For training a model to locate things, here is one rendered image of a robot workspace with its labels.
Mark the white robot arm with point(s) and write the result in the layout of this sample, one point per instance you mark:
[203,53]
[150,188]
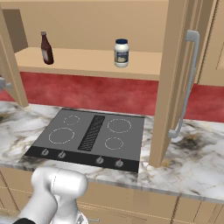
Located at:
[55,186]

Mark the white mayonnaise jar blue lid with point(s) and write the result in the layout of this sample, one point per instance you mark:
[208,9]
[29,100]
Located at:
[121,54]

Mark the beige cabinet door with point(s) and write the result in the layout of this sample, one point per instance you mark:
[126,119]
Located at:
[10,70]
[175,81]

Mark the dark red ketchup bottle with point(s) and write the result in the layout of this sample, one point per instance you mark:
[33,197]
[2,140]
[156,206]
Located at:
[46,51]

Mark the beige base cabinet run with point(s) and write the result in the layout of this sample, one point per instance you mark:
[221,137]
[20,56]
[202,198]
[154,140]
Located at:
[131,204]

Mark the grey electric hob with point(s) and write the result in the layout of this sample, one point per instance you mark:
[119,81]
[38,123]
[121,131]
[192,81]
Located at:
[87,137]

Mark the grey hob knob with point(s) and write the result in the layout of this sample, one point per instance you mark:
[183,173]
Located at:
[61,154]
[45,152]
[99,160]
[119,163]

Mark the open beige wall cabinet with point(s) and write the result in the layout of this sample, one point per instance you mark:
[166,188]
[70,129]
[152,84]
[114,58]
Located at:
[87,38]

